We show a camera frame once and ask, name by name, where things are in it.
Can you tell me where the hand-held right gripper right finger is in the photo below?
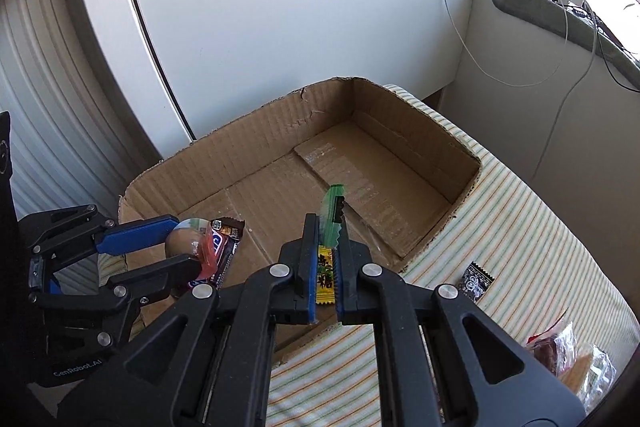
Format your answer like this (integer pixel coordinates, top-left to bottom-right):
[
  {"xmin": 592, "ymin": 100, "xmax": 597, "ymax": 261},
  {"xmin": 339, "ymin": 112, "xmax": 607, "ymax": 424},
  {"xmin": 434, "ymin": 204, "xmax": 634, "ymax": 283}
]
[{"xmin": 335, "ymin": 229, "xmax": 586, "ymax": 427}]

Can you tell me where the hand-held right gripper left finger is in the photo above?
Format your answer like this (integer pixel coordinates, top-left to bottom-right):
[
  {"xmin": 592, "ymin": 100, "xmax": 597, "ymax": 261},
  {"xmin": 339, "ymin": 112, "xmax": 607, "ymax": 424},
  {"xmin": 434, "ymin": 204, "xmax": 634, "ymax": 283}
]
[{"xmin": 55, "ymin": 213, "xmax": 321, "ymax": 427}]

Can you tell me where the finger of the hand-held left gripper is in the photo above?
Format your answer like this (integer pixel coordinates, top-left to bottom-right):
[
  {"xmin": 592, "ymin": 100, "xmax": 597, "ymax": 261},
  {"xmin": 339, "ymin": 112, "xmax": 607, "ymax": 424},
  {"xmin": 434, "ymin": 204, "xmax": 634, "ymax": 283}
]
[
  {"xmin": 20, "ymin": 205, "xmax": 180, "ymax": 258},
  {"xmin": 35, "ymin": 255, "xmax": 201, "ymax": 313}
]

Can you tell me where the round snack packet with red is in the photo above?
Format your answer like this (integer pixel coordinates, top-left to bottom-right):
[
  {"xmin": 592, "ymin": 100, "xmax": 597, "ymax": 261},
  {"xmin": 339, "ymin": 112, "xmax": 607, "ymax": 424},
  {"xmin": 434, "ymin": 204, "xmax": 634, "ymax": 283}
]
[{"xmin": 165, "ymin": 217, "xmax": 221, "ymax": 299}]

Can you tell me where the green and yellow candy packet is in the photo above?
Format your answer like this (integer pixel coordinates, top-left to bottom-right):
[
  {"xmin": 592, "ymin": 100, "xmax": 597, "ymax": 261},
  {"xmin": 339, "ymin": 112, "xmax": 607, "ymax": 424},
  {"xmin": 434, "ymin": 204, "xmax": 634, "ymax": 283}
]
[{"xmin": 316, "ymin": 183, "xmax": 347, "ymax": 306}]

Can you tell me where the brown chocolate bar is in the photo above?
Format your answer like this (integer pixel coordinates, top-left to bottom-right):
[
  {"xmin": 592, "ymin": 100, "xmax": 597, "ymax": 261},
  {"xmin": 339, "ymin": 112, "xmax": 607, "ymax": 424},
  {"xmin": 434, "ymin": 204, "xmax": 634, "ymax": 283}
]
[{"xmin": 187, "ymin": 217, "xmax": 246, "ymax": 292}]

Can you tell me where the cardboard box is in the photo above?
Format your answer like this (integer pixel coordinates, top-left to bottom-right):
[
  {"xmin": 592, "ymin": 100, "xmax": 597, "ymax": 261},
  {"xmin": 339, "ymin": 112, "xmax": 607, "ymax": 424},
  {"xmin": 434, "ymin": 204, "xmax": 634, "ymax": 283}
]
[{"xmin": 117, "ymin": 76, "xmax": 483, "ymax": 365}]

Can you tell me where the black patterned snack packet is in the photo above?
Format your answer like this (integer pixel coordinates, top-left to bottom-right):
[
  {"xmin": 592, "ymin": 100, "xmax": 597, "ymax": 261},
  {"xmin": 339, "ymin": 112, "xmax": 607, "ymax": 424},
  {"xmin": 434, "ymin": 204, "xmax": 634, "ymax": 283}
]
[{"xmin": 457, "ymin": 261, "xmax": 496, "ymax": 304}]

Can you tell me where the red cake packet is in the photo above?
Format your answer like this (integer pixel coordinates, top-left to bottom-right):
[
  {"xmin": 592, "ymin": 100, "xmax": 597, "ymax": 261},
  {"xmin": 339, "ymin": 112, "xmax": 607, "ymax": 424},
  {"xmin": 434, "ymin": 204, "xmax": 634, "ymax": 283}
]
[{"xmin": 525, "ymin": 321, "xmax": 576, "ymax": 375}]

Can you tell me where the clear bread packet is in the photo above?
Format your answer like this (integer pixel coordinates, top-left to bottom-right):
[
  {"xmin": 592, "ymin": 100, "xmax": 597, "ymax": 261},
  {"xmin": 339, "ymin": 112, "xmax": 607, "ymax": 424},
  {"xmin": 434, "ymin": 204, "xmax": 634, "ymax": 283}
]
[{"xmin": 557, "ymin": 344, "xmax": 617, "ymax": 413}]

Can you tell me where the white ribbed shutter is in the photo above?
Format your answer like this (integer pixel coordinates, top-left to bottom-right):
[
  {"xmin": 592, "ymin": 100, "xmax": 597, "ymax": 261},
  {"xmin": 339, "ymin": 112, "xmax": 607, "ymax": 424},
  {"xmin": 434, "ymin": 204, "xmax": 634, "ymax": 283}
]
[{"xmin": 0, "ymin": 0, "xmax": 166, "ymax": 278}]

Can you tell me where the striped cloth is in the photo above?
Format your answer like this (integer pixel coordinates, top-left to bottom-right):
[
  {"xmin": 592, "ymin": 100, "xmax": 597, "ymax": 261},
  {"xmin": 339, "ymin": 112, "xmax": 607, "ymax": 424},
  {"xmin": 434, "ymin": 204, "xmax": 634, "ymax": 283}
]
[{"xmin": 97, "ymin": 84, "xmax": 633, "ymax": 427}]

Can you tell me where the white cabinet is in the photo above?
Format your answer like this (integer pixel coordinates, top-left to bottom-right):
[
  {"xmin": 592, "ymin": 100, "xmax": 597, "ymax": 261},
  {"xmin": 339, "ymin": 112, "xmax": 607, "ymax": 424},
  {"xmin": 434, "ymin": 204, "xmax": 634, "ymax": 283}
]
[{"xmin": 67, "ymin": 0, "xmax": 483, "ymax": 160}]

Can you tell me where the grey windowsill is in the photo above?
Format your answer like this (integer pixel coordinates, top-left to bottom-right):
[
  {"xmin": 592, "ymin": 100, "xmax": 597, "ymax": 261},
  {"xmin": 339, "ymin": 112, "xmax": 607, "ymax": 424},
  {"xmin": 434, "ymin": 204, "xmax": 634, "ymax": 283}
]
[{"xmin": 491, "ymin": 0, "xmax": 640, "ymax": 90}]

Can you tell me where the grey cable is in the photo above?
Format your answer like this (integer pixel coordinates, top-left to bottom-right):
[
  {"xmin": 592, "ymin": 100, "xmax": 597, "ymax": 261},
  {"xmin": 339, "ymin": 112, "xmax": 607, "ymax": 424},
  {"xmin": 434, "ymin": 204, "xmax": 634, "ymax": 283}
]
[{"xmin": 531, "ymin": 2, "xmax": 601, "ymax": 180}]

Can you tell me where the black cable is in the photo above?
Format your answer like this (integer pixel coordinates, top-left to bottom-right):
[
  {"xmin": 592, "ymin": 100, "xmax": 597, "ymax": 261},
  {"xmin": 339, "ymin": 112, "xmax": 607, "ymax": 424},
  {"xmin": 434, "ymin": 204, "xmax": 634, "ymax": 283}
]
[{"xmin": 575, "ymin": 7, "xmax": 640, "ymax": 94}]

